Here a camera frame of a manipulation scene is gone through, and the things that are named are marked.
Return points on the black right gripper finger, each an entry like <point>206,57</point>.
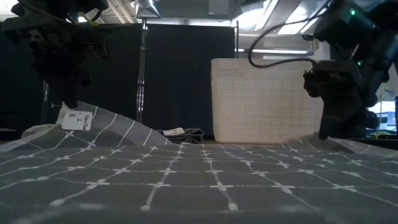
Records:
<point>342,121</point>
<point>372,119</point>

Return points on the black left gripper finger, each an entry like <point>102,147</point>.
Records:
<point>62,81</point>

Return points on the grey terry towel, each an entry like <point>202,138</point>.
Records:
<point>192,135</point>

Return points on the grey towel with white checks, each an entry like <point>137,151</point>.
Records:
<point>199,186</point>

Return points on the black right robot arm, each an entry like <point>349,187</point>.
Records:
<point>385,46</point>

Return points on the white perforated laundry basket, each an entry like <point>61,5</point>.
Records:
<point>264,102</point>

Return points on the long ceiling light bar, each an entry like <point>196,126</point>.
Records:
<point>280,52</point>

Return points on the black folding screen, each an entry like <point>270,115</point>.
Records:
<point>186,77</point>

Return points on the grey ceiling air unit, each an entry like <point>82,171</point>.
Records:
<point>192,7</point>

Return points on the dome security camera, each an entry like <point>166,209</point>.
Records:
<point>307,37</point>

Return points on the shiny metal ceiling duct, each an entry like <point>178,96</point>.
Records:
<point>295,15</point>

